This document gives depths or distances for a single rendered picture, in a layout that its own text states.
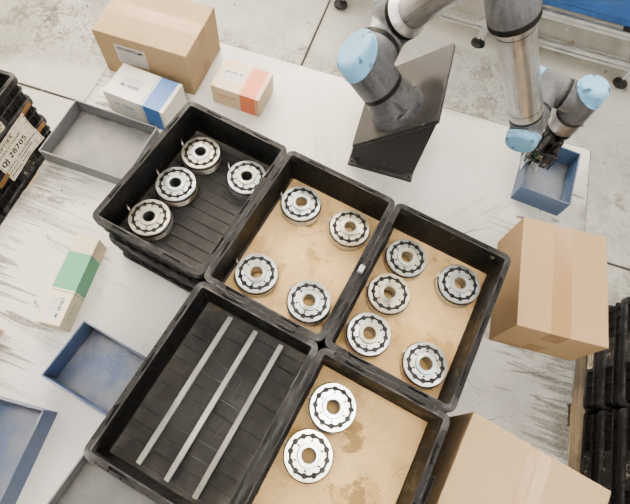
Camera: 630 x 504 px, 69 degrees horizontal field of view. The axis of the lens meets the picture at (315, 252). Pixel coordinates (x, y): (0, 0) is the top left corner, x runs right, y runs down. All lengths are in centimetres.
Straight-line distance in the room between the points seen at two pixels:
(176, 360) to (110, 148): 73
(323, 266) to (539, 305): 53
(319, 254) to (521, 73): 59
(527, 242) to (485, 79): 171
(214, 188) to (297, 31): 177
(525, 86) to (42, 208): 127
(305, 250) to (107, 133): 75
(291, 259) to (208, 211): 25
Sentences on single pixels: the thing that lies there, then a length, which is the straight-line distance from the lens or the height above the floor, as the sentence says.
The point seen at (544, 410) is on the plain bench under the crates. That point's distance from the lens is 136.
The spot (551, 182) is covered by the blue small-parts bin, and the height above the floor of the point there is 70.
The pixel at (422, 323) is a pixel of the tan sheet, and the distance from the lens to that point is 114.
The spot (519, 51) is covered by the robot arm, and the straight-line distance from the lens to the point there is 104.
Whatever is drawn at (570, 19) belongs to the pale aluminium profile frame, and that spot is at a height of 29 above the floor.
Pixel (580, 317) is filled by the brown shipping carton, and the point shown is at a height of 86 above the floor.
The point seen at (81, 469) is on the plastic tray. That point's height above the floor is 70.
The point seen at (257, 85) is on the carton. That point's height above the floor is 78.
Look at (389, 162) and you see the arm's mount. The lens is 140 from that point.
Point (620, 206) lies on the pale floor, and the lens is 274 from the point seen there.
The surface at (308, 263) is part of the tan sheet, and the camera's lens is 114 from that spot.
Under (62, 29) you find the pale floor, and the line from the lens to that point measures 308.
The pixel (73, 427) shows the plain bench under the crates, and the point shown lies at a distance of 128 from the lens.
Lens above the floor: 189
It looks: 66 degrees down
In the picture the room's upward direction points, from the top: 10 degrees clockwise
